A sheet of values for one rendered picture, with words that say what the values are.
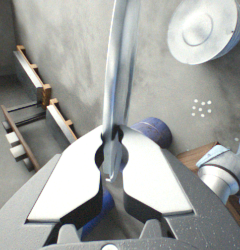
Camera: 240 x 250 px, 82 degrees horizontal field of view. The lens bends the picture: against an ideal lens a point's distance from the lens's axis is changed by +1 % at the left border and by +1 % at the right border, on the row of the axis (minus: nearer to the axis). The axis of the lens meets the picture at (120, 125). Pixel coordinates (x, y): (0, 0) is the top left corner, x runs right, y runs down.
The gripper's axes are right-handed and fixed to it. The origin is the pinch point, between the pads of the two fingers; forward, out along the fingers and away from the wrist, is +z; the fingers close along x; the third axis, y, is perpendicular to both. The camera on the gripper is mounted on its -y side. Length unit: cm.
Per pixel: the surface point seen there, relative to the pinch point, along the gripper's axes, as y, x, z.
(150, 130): 56, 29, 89
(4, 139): 162, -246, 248
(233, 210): 79, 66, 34
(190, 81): 17, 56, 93
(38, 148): 194, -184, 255
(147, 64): 8, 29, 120
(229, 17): -15, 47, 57
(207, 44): -6, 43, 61
